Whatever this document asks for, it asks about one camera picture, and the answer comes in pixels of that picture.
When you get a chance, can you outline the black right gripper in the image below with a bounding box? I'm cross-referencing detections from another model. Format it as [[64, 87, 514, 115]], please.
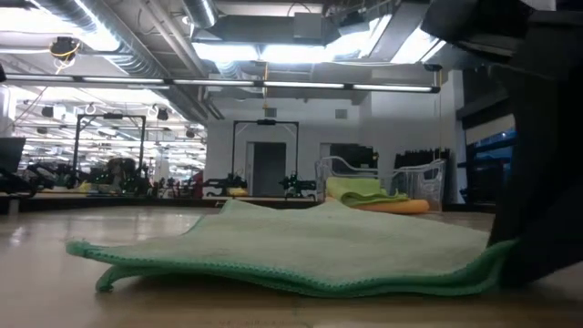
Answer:
[[421, 0, 583, 69]]

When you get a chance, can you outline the orange microfiber towel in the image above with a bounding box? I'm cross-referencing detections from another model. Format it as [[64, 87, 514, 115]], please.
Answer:
[[325, 196, 431, 215]]

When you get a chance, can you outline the lime green microfiber towel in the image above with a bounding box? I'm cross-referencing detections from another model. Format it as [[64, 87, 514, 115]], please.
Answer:
[[325, 176, 411, 208]]

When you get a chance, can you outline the pale green towel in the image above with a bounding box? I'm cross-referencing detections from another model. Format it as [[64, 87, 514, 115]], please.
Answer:
[[65, 199, 518, 300]]

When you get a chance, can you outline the black cabinet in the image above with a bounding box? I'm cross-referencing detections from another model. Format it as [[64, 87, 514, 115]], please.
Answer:
[[457, 158, 506, 206]]

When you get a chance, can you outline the clear plastic bin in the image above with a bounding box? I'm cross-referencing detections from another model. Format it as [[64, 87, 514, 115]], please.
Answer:
[[314, 155, 447, 213]]

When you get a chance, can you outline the black rack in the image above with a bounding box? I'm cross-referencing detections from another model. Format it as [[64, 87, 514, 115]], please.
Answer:
[[394, 148, 453, 170]]

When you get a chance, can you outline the long ceiling light bar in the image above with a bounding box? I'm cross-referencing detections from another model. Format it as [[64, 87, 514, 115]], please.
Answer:
[[0, 72, 442, 95]]

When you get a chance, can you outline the person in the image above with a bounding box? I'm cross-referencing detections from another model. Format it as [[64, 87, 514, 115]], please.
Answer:
[[107, 158, 138, 192]]

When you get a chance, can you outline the black ceiling device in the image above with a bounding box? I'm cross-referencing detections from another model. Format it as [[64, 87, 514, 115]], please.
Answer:
[[48, 36, 83, 74]]

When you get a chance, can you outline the dark monitor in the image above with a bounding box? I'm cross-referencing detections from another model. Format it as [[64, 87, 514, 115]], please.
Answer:
[[0, 136, 27, 174]]

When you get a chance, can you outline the round silver air duct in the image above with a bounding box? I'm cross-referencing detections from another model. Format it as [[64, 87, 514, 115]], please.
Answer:
[[183, 0, 220, 28]]

